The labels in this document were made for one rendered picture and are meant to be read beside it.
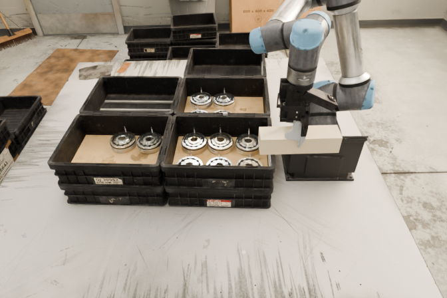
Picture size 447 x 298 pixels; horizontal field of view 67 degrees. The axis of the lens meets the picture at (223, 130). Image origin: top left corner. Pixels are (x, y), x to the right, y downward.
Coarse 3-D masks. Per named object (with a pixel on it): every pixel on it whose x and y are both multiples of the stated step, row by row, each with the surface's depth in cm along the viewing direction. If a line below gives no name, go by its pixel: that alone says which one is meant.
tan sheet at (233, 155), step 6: (180, 138) 143; (234, 138) 142; (180, 144) 140; (234, 144) 139; (180, 150) 137; (234, 150) 136; (174, 156) 134; (180, 156) 134; (186, 156) 134; (198, 156) 134; (204, 156) 134; (210, 156) 134; (216, 156) 134; (222, 156) 134; (228, 156) 134; (234, 156) 134; (240, 156) 134; (246, 156) 134; (252, 156) 134; (258, 156) 134; (264, 156) 134; (174, 162) 132; (204, 162) 132; (234, 162) 131; (264, 162) 131
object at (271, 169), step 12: (168, 132) 130; (168, 144) 125; (168, 168) 117; (180, 168) 116; (192, 168) 116; (204, 168) 116; (216, 168) 116; (228, 168) 115; (240, 168) 115; (252, 168) 115; (264, 168) 115
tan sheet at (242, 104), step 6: (186, 102) 163; (240, 102) 162; (246, 102) 162; (252, 102) 162; (258, 102) 162; (186, 108) 159; (192, 108) 159; (210, 108) 159; (216, 108) 159; (234, 108) 158; (240, 108) 158; (246, 108) 158; (252, 108) 158; (258, 108) 158
